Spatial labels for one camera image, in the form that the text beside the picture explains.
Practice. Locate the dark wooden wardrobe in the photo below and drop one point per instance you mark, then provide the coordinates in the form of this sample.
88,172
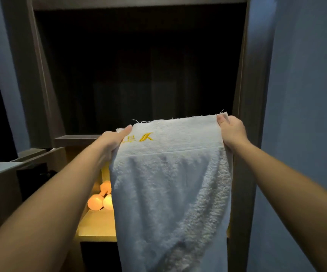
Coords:
140,67

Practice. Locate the person's right forearm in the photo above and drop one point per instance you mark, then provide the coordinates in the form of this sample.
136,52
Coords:
289,202

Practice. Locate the person's left forearm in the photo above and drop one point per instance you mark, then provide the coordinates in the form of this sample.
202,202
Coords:
43,205

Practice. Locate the person's right thumb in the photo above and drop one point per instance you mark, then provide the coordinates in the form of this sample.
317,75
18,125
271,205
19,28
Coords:
221,124

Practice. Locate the person's left hand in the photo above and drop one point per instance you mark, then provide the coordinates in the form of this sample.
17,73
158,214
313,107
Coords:
109,141

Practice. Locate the pale orange dumbbell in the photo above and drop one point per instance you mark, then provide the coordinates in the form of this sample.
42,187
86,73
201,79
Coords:
108,201

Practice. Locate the white terry towel yellow embroidery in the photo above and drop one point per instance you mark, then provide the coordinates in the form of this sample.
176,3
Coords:
170,195

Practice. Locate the person's left thumb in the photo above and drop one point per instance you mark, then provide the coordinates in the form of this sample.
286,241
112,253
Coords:
124,132

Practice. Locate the dark wooden side shelf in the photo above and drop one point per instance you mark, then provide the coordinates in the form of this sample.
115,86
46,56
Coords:
19,164

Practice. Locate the person's right hand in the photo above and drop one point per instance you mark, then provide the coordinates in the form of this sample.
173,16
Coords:
235,132

